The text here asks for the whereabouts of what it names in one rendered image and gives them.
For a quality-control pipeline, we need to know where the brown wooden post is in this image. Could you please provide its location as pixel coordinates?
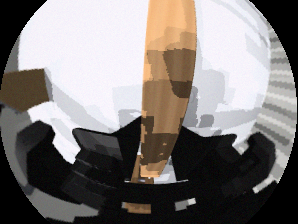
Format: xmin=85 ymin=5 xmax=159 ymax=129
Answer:
xmin=125 ymin=155 xmax=154 ymax=214

